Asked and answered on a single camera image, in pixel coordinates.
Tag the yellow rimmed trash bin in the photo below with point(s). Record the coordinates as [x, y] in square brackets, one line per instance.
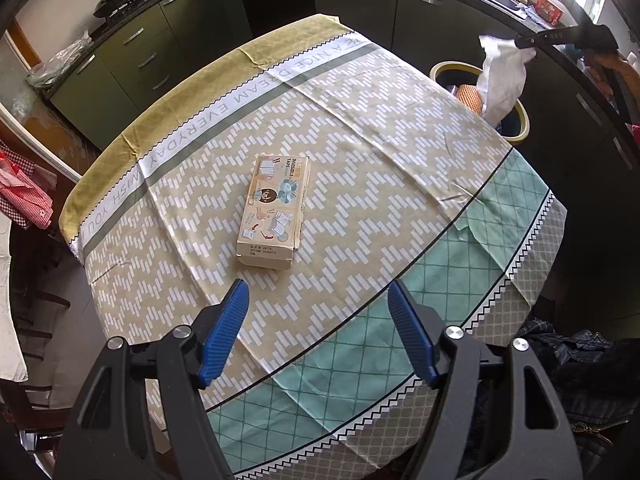
[460, 80]

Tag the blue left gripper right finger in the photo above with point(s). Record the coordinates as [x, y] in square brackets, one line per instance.
[411, 320]

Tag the white hanging cloth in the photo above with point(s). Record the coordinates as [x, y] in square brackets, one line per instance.
[12, 364]

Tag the white tissue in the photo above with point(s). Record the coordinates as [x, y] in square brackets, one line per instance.
[503, 77]

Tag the green kitchen cabinets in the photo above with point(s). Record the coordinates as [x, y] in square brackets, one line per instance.
[144, 49]

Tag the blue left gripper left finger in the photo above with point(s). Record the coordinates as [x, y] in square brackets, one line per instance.
[218, 327]

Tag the red checkered apron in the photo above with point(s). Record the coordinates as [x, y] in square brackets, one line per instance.
[26, 190]

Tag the orange foam fruit net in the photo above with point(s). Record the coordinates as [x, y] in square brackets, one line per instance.
[470, 97]

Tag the clear plastic bags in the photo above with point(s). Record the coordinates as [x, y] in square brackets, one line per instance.
[44, 74]

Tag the black wok with lid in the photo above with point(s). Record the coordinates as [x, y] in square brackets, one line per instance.
[106, 8]

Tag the patterned beige tablecloth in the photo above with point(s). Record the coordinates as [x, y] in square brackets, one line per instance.
[406, 183]

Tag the red snack package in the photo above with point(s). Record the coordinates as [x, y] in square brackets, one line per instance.
[548, 11]

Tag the beige printed cardboard box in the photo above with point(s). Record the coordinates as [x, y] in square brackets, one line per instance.
[273, 215]

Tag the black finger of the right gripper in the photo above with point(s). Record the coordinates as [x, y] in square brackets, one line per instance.
[533, 41]

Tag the person's hand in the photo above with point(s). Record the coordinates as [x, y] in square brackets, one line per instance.
[613, 61]

